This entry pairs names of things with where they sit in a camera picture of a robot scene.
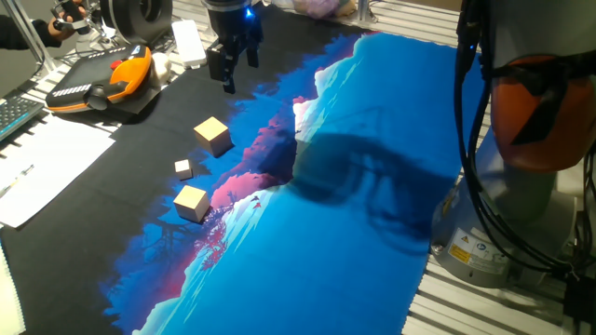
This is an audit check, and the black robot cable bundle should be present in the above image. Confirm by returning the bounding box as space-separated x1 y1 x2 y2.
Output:
454 0 596 280

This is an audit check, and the large wooden cube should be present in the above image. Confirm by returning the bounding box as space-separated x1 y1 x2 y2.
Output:
172 184 211 224
193 115 234 158

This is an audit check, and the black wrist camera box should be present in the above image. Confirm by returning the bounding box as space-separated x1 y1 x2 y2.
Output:
206 42 225 83

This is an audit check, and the black computer keyboard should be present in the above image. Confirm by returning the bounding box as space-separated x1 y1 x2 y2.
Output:
0 96 46 142

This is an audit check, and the white rectangular adapter box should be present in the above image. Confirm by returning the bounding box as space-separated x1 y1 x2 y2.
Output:
170 19 208 70

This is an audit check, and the silver pen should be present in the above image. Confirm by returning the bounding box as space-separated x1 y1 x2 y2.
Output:
0 163 36 199

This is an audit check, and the small wooden cube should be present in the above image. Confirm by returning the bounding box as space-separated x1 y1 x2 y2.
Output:
173 158 194 181

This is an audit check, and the orange and black teach pendant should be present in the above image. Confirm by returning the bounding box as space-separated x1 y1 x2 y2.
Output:
45 44 155 114

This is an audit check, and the black round drum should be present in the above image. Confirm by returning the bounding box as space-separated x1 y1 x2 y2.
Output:
100 0 173 46

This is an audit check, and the black cable strap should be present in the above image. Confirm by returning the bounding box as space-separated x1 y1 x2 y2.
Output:
483 49 596 146

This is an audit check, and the printed blue landscape mat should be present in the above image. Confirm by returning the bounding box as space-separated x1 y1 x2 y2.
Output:
0 3 488 335

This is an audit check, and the person's bare hand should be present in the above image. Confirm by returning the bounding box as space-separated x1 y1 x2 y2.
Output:
47 2 89 43

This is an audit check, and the aluminium frame post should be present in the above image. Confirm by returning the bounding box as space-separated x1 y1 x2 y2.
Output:
4 0 57 71
356 0 378 24

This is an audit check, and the purple plastic bag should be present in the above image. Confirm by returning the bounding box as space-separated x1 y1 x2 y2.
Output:
291 0 341 20

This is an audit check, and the white rounded object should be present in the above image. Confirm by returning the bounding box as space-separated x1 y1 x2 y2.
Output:
151 51 173 87

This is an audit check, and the forearm in black sleeve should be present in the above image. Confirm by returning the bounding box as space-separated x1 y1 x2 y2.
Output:
0 14 61 51

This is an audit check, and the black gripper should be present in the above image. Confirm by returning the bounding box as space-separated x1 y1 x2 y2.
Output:
203 0 264 95

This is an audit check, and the white paper sheet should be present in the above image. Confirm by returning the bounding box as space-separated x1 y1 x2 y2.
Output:
0 115 116 229

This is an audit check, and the black handheld controller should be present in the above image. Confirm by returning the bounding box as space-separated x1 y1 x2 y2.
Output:
50 0 92 36

